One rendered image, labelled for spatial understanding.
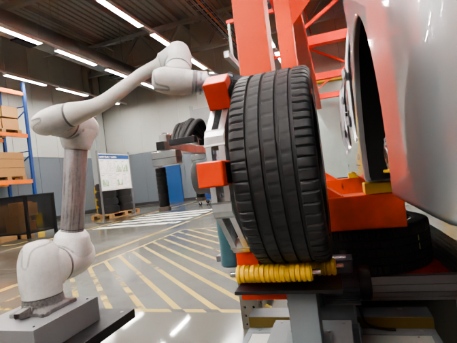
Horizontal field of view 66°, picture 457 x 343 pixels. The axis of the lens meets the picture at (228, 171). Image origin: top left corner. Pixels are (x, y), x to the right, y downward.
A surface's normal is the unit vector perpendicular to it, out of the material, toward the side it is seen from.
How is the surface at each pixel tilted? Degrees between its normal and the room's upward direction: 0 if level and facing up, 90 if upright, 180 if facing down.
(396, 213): 90
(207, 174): 90
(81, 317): 90
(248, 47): 90
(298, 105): 62
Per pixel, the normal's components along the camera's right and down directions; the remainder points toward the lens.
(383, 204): -0.29, 0.02
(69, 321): 0.94, -0.11
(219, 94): -0.17, 0.58
